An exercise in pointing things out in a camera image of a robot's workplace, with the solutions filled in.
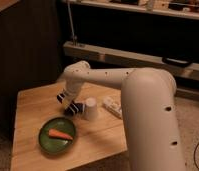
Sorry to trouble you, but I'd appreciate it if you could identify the green plate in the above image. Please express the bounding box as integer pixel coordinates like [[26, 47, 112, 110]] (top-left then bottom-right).
[[38, 117, 76, 155]]

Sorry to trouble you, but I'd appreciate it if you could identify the black handle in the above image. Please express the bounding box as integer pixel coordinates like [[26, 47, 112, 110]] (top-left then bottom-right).
[[162, 57, 192, 68]]

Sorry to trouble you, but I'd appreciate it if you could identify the white paper cup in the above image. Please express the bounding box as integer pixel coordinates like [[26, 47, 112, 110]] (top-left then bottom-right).
[[84, 97, 98, 121]]

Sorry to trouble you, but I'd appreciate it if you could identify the metal pole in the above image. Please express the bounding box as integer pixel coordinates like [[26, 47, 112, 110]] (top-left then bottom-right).
[[67, 0, 77, 45]]

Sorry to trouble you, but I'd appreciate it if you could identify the grey metal rail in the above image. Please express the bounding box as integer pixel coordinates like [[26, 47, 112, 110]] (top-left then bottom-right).
[[63, 41, 199, 81]]

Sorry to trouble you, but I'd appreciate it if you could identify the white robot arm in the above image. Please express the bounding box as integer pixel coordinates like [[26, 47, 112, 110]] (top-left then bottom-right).
[[60, 61, 186, 171]]

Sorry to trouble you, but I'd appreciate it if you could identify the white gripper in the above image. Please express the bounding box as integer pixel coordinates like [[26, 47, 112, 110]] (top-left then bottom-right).
[[62, 89, 80, 109]]

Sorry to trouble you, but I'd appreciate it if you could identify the orange carrot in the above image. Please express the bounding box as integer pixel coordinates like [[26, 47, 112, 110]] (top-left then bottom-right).
[[48, 129, 72, 140]]

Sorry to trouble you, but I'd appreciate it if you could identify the wooden shelf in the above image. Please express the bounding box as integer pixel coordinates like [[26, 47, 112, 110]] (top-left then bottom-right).
[[61, 0, 199, 20]]

